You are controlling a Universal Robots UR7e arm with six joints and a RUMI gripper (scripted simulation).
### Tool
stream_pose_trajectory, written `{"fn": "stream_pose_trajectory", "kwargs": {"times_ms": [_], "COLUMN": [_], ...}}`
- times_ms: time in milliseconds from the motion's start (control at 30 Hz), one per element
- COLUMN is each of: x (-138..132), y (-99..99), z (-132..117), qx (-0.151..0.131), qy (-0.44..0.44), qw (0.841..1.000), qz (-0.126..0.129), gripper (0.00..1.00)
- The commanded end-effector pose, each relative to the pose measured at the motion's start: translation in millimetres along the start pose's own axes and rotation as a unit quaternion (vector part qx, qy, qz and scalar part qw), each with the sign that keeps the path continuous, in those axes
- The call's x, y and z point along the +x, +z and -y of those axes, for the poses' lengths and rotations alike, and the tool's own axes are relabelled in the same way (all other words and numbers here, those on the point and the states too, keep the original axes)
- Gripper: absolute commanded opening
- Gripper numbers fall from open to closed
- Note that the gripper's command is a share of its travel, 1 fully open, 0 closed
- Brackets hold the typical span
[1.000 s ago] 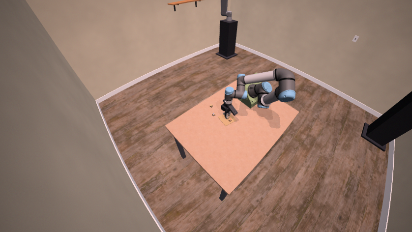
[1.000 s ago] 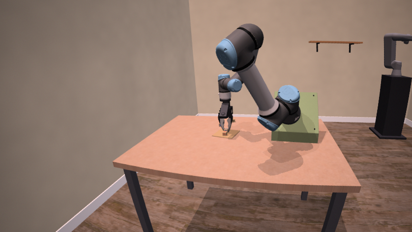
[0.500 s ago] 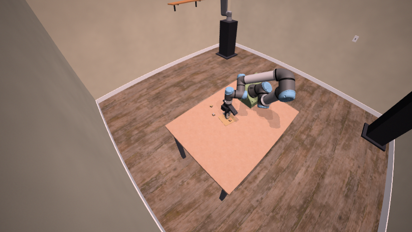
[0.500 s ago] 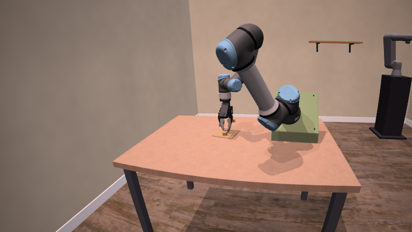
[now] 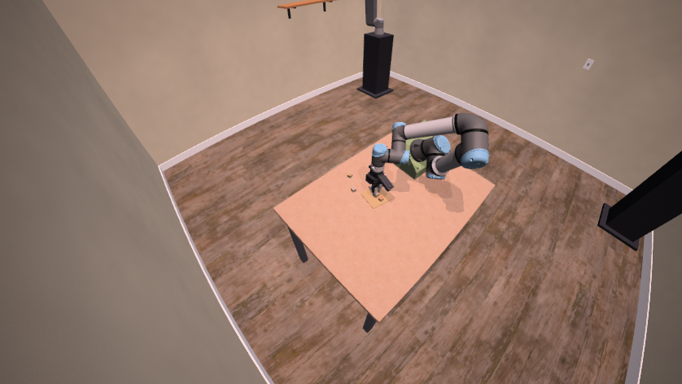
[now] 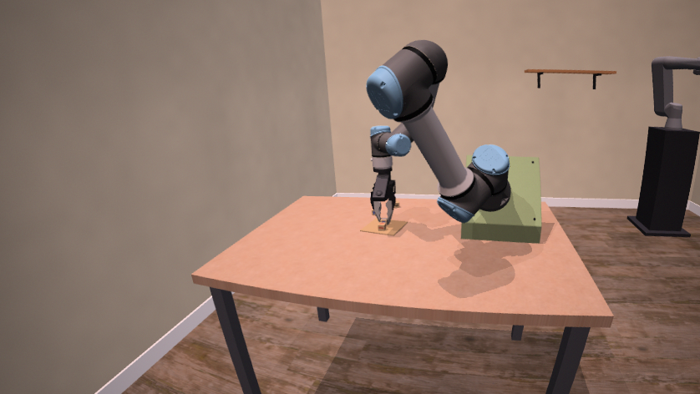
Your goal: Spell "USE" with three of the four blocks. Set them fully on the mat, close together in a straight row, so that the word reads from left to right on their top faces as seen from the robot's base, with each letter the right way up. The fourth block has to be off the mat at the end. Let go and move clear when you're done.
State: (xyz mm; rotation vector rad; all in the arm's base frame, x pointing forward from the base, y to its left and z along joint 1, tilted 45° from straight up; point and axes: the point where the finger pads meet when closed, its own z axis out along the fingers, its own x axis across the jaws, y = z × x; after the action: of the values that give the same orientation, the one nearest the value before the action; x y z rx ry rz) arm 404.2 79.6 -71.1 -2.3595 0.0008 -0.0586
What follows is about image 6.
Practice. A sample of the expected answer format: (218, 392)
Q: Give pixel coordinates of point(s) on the tan flat mat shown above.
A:
(392, 229)

